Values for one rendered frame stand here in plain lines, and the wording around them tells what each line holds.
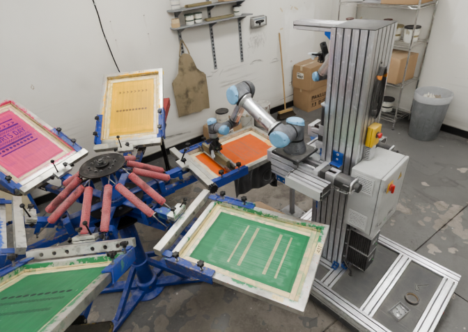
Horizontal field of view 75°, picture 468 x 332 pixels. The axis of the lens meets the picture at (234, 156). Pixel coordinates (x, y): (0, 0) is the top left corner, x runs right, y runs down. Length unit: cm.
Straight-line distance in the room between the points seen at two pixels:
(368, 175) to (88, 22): 329
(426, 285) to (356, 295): 53
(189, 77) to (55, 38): 165
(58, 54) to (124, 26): 80
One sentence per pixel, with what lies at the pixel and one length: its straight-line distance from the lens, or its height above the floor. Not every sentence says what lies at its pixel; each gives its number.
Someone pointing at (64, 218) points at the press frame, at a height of 105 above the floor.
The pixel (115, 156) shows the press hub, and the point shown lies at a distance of 226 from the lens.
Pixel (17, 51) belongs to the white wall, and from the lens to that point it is 399.
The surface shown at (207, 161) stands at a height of 96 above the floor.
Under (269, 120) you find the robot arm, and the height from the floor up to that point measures 152.
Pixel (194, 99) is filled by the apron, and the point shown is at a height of 75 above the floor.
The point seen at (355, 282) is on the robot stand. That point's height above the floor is 21.
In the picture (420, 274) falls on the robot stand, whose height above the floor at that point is 21.
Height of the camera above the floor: 236
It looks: 32 degrees down
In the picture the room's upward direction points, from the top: 6 degrees counter-clockwise
